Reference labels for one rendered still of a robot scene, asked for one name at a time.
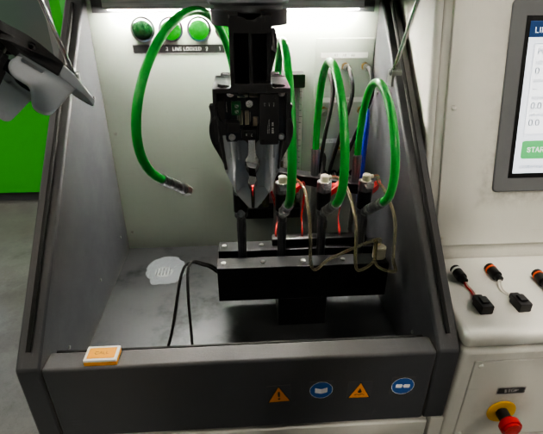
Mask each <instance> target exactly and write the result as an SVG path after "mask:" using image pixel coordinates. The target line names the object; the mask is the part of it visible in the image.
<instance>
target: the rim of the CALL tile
mask: <svg viewBox="0 0 543 434"><path fill-rule="evenodd" d="M109 347H117V350H116V353H115V357H111V358H92V359H86V357H87V356H88V353H89V351H90V348H109ZM120 349H121V346H120V345H112V346H93V347H89V348H88V350H87V352H86V354H85V356H84V360H83V363H101V362H116V360H117V358H118V355H119V352H120Z"/></svg>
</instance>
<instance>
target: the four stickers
mask: <svg viewBox="0 0 543 434"><path fill-rule="evenodd" d="M416 378H417V377H397V378H393V380H392V383H391V387H390V394H412V393H413V390H414V386H415V381H416ZM372 383H373V381H359V382H349V386H348V392H347V398H348V399H364V398H371V389H372ZM333 391H334V381H318V382H310V383H309V400H310V399H324V398H333ZM266 396H267V404H271V403H281V402H291V391H290V385H286V386H276V387H266Z"/></svg>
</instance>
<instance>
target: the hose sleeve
mask: <svg viewBox="0 0 543 434"><path fill-rule="evenodd" d="M162 175H163V176H165V181H164V182H163V183H158V182H157V183H158V184H160V185H161V186H164V187H166V188H168V189H172V190H174V191H176V192H178V193H181V194H185V193H186V192H187V191H188V186H187V185H186V184H184V183H182V182H179V181H178V180H176V179H173V178H171V177H169V176H167V175H165V174H162Z"/></svg>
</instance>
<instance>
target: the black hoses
mask: <svg viewBox="0 0 543 434"><path fill-rule="evenodd" d="M346 69H347V70H348V75H349V78H350V84H351V93H350V98H349V103H348V106H347V114H348V116H349V114H350V111H351V107H352V105H353V98H354V79H353V72H352V68H351V67H350V66H348V67H347V68H346ZM366 70H367V71H368V72H369V77H370V81H371V80H372V79H374V77H373V73H372V68H371V67H370V66H367V67H366ZM328 77H329V81H330V86H331V97H330V103H329V109H328V117H327V120H326V125H325V128H324V133H323V137H322V143H321V151H320V160H319V173H321V174H328V175H330V174H331V175H332V176H333V175H335V176H338V177H339V176H340V168H339V170H338V172H336V170H332V168H333V164H334V160H335V157H336V153H337V151H338V148H339V145H340V133H339V135H338V138H337V141H336V144H335V147H334V152H333V155H332V158H331V161H330V164H329V167H328V172H327V171H326V170H325V167H326V154H325V153H324V148H325V144H326V138H327V135H328V127H329V123H330V119H331V115H332V111H333V106H334V80H333V76H332V72H331V70H330V68H329V69H328ZM374 90H375V89H374ZM373 96H374V91H373V92H372V95H371V100H370V103H369V107H368V108H370V106H371V102H372V99H373ZM356 133H357V128H356V130H355V133H354V135H353V137H352V140H351V142H350V151H351V150H352V147H353V144H354V141H355V140H356Z"/></svg>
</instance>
